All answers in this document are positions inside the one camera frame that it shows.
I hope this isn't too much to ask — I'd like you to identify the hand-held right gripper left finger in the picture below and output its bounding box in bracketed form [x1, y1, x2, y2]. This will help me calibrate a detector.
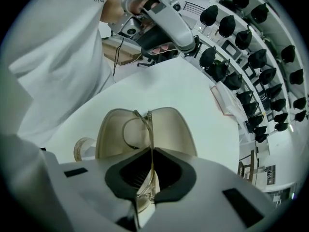
[33, 147, 153, 232]

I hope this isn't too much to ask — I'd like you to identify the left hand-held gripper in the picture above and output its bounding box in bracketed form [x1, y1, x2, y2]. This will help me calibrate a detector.
[107, 0, 196, 54]

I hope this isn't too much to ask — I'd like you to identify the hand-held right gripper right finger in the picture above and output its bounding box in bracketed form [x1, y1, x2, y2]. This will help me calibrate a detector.
[149, 147, 288, 232]

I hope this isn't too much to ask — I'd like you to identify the beige glasses case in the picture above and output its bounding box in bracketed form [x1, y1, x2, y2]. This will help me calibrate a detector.
[95, 106, 198, 160]

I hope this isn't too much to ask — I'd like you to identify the person's left forearm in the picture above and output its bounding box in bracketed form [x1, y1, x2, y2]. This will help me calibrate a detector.
[100, 0, 126, 23]

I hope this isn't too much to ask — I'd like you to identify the person's left hand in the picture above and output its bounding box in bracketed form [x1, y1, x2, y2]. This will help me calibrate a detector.
[129, 0, 149, 14]

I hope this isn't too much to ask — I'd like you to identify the cardboard box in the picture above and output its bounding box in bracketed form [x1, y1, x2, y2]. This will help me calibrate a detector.
[102, 39, 143, 66]

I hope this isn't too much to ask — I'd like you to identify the white table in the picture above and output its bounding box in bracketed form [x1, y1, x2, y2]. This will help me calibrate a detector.
[45, 56, 242, 165]

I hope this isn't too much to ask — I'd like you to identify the white metal shelf rack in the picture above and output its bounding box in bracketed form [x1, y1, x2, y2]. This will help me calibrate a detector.
[183, 0, 309, 154]

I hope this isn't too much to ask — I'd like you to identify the person in white t-shirt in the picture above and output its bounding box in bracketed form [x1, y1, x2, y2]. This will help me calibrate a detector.
[0, 0, 121, 154]

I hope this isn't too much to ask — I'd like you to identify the round table cable grommet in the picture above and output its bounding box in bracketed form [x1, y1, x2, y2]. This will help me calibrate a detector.
[73, 137, 97, 163]

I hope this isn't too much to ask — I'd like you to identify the black cable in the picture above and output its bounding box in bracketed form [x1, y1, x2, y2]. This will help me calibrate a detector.
[112, 37, 125, 76]

